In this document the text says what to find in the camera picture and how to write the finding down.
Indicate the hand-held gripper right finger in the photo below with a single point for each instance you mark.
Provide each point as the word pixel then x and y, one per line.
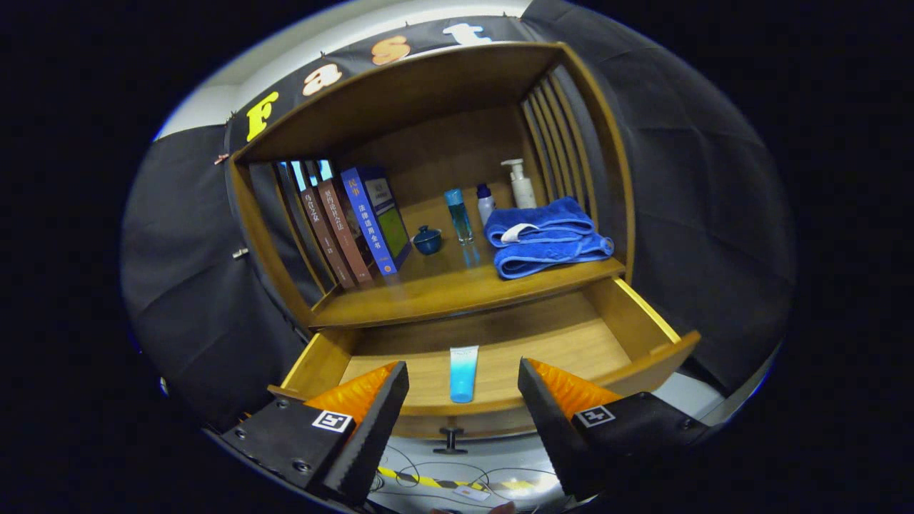
pixel 557 435

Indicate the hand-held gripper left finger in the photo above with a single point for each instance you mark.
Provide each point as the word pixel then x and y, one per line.
pixel 371 435

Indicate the wooden drawer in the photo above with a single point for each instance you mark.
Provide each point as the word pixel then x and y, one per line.
pixel 557 343

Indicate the blue cosmetic tube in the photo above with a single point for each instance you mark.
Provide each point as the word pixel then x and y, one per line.
pixel 463 378

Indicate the wooden cabinet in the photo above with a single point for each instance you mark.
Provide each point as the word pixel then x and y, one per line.
pixel 428 93

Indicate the yellow black floor tape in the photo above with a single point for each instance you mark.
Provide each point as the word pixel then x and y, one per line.
pixel 428 481

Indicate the white floor card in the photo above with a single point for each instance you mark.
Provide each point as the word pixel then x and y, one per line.
pixel 472 492

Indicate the folded blue towel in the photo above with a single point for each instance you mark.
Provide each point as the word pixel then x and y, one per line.
pixel 543 250

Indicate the small blue lidded cup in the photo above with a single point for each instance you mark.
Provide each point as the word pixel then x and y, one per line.
pixel 428 243

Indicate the reddish brown book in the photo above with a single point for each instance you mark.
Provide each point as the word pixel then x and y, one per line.
pixel 343 232

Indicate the blue book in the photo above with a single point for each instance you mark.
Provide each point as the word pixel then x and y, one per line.
pixel 368 221

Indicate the clear blue bottle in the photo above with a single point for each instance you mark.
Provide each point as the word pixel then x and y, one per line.
pixel 458 218

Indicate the white bottle with blue cap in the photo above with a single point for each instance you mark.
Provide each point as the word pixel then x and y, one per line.
pixel 485 209

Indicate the white pump bottle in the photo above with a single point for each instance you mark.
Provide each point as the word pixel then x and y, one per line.
pixel 523 191

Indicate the black backdrop cloth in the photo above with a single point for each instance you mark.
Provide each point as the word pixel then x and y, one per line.
pixel 186 250

